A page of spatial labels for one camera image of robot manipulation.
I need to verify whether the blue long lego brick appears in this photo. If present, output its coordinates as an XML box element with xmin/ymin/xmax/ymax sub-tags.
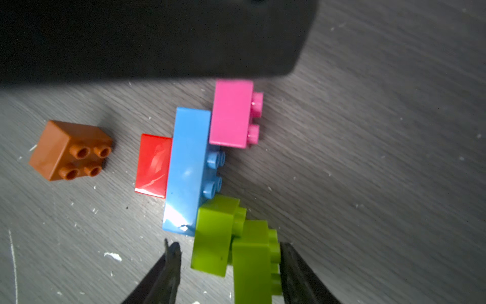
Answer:
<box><xmin>162</xmin><ymin>108</ymin><xmax>225</xmax><ymax>236</ymax></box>

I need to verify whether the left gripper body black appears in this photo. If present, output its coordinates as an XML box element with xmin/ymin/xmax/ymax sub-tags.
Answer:
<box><xmin>1</xmin><ymin>1</ymin><xmax>318</xmax><ymax>85</ymax></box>

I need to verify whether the magenta lego brick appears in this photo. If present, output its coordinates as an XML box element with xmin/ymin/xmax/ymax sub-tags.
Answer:
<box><xmin>209</xmin><ymin>79</ymin><xmax>263</xmax><ymax>149</ymax></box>

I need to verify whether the orange lego brick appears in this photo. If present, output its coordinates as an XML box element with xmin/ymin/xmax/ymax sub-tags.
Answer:
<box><xmin>29</xmin><ymin>120</ymin><xmax>113</xmax><ymax>181</ymax></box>

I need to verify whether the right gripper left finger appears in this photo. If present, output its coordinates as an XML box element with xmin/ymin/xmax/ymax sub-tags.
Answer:
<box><xmin>122</xmin><ymin>239</ymin><xmax>182</xmax><ymax>304</ymax></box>

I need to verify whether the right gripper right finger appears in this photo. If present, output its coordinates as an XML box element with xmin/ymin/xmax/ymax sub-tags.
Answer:
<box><xmin>280</xmin><ymin>242</ymin><xmax>341</xmax><ymax>304</ymax></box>

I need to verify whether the lime green lego brick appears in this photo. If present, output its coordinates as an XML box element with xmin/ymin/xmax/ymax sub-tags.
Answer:
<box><xmin>232</xmin><ymin>220</ymin><xmax>282</xmax><ymax>304</ymax></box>
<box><xmin>191</xmin><ymin>194</ymin><xmax>247</xmax><ymax>277</ymax></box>

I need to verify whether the red lego brick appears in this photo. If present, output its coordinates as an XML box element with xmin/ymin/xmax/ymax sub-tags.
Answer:
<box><xmin>134</xmin><ymin>134</ymin><xmax>172</xmax><ymax>198</ymax></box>

